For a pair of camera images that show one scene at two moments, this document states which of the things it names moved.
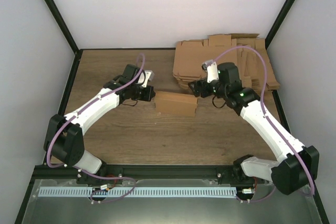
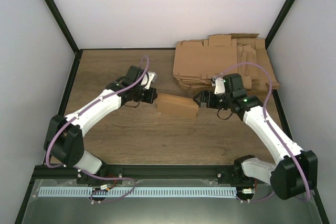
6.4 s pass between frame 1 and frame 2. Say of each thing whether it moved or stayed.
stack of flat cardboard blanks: stayed
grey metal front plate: stayed
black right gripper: moved
